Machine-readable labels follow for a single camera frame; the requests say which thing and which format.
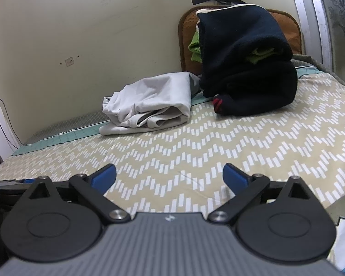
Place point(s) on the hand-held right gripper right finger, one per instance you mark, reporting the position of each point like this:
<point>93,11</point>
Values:
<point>234,179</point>

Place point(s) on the beige zigzag patterned bed sheet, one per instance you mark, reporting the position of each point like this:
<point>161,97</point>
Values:
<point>218,143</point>

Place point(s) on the aluminium window frame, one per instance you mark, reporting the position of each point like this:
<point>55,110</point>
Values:
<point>313,20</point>

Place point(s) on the small wall sticker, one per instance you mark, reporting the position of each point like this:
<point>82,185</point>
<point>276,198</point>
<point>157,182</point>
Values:
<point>70,61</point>

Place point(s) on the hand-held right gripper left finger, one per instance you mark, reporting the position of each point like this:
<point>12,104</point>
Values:
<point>103,176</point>

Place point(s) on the white printed t-shirt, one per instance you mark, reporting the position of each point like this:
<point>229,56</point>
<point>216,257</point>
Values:
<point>152,100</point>

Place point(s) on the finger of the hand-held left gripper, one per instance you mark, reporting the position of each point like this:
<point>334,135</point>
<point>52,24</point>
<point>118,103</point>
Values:
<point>14,189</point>

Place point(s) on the green cloth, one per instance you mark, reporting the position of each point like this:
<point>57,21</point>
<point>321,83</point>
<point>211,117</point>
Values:
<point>195,47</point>

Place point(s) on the dark navy garment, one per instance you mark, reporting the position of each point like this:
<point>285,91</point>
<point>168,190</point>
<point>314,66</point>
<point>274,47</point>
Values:
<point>247,57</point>

